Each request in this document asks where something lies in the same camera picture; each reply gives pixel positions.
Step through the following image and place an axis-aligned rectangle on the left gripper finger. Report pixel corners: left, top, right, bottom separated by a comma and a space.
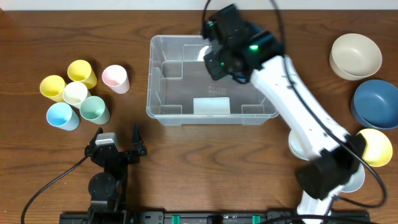
85, 128, 103, 157
132, 124, 147, 156

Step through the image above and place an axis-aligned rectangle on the white small bowl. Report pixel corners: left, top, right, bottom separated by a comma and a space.
288, 130, 308, 161

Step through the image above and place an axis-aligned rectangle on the beige bowl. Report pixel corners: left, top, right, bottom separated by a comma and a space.
329, 34, 382, 81

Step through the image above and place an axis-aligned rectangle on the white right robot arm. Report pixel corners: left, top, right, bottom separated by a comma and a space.
201, 5, 366, 222

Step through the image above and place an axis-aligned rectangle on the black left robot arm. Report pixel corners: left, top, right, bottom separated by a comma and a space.
85, 124, 147, 212

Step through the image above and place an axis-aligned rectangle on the green cup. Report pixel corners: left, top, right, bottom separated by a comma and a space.
80, 96, 110, 125

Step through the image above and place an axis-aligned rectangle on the light blue cup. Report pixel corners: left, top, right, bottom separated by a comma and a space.
46, 103, 80, 131

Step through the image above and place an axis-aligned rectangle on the cream cup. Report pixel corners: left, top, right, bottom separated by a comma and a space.
63, 82, 91, 109

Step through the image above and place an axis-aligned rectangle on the clear plastic storage bin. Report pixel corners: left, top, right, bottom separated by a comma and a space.
146, 35, 279, 126

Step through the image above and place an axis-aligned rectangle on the pink cup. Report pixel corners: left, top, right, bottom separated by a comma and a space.
101, 65, 130, 94

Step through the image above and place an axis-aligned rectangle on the yellow cup left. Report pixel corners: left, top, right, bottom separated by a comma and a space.
40, 75, 67, 102

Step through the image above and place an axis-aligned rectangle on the yellow cup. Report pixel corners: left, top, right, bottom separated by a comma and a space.
67, 60, 97, 89
40, 75, 67, 102

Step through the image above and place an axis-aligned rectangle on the yellow cup rear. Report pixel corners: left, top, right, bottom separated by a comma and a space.
67, 60, 97, 89

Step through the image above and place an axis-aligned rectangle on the yellow bowl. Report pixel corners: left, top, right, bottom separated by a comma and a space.
358, 128, 393, 167

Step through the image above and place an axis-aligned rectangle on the light grey small bowl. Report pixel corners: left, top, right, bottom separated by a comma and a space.
341, 164, 366, 193

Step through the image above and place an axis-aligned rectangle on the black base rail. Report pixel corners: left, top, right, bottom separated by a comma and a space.
58, 210, 371, 224

